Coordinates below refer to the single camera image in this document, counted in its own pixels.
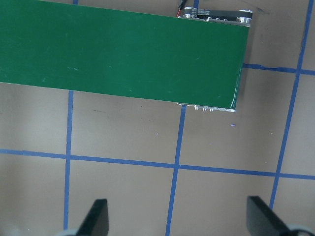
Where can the green conveyor belt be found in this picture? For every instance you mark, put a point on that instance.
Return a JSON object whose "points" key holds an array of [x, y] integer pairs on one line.
{"points": [[123, 49]]}

